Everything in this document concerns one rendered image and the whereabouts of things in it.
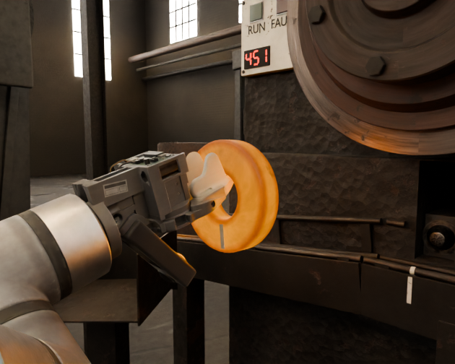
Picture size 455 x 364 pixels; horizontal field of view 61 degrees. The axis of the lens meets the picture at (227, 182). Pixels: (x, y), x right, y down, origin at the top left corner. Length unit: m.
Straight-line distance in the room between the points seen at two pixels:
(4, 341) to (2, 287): 0.13
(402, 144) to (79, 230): 0.46
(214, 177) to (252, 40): 0.55
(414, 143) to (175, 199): 0.35
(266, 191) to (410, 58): 0.24
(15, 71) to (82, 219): 2.64
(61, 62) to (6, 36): 8.19
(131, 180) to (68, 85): 10.74
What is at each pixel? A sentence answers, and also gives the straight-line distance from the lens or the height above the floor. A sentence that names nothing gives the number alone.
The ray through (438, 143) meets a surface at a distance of 0.60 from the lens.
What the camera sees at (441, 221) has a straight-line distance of 0.74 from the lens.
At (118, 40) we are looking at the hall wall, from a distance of 12.05.
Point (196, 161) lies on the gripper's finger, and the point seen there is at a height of 0.87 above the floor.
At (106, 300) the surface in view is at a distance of 0.79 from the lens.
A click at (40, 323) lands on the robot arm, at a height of 0.77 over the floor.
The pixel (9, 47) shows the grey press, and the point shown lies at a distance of 3.00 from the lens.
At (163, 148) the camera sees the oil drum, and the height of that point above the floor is 0.83.
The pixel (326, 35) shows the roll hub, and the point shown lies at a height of 1.05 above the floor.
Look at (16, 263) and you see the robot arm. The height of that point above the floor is 0.80.
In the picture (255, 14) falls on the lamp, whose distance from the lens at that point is 0.98.
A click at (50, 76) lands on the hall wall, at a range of 11.01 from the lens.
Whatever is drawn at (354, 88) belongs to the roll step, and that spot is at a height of 0.98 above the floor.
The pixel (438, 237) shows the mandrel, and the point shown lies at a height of 0.74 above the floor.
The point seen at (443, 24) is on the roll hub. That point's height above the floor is 1.04.
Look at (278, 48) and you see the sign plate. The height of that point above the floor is 1.11.
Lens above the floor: 0.90
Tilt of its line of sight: 6 degrees down
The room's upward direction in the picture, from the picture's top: straight up
